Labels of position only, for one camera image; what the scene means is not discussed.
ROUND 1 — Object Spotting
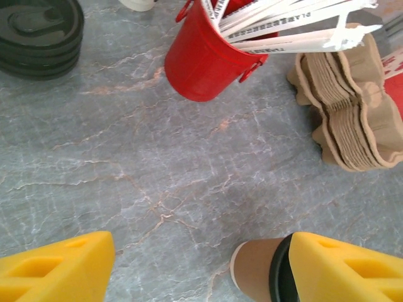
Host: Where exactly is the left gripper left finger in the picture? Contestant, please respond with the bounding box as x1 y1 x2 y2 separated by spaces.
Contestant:
0 231 116 302

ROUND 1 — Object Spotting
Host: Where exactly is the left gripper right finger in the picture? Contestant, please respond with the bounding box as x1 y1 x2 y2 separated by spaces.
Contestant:
288 232 403 302

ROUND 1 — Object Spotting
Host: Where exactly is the black plastic cup lid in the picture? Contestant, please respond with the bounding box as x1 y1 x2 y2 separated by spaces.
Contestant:
268 235 302 302

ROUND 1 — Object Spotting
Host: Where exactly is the brown paper coffee cup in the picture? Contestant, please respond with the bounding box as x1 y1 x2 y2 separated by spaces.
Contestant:
230 237 289 302

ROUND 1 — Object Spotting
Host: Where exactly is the stack of brown cup carriers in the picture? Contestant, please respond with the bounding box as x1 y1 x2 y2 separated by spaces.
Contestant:
285 22 403 173

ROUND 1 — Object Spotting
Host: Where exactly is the stack of black cup lids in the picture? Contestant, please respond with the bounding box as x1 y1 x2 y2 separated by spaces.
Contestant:
0 0 85 81

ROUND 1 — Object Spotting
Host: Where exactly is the red metal bucket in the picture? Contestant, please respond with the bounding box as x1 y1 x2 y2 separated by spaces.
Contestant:
164 0 280 103

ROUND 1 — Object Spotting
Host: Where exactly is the white paper-wrapped straw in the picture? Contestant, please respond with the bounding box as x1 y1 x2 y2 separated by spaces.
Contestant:
231 22 384 53
219 0 378 31
225 11 313 43
200 0 230 31

